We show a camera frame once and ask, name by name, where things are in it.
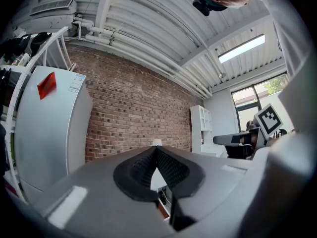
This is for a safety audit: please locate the white blue appliance label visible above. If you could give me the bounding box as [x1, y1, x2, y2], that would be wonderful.
[68, 74, 86, 93]

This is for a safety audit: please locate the red paper sticker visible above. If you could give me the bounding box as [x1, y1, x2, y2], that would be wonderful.
[37, 71, 57, 101]

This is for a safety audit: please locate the rectangular ceiling light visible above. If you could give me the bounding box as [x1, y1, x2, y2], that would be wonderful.
[217, 33, 266, 64]

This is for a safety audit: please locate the white air conditioner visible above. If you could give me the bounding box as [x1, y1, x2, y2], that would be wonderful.
[29, 0, 78, 38]

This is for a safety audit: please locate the black office chair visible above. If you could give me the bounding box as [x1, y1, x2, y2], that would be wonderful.
[226, 144, 255, 160]

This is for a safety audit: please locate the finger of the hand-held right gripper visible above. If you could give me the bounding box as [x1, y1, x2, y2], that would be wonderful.
[212, 129, 260, 146]

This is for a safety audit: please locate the white shelf cabinet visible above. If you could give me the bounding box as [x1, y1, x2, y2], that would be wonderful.
[190, 105, 219, 156]

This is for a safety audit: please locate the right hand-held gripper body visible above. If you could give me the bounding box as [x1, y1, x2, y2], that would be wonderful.
[253, 103, 284, 141]

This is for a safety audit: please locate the black cloth pile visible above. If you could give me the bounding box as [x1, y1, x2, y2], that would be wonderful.
[0, 35, 32, 63]

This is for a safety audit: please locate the black head camera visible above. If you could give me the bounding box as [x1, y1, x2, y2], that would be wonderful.
[192, 0, 211, 17]

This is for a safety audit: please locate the person's white shirt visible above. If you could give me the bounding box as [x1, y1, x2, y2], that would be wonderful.
[249, 0, 317, 238]

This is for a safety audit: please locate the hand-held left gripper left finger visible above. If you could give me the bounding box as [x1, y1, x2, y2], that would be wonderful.
[32, 146, 175, 238]

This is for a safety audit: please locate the white pipe bundle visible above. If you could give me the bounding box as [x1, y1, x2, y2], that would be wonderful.
[73, 13, 213, 100]

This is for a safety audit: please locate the black bag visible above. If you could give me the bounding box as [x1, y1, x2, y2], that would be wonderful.
[29, 31, 53, 58]

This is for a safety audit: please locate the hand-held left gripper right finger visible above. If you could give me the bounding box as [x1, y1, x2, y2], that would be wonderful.
[156, 146, 264, 238]

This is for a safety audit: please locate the silver refrigerator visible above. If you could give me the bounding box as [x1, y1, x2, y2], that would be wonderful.
[13, 65, 94, 204]

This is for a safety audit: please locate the white metal shelf rack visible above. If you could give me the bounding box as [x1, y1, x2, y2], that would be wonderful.
[4, 26, 76, 203]

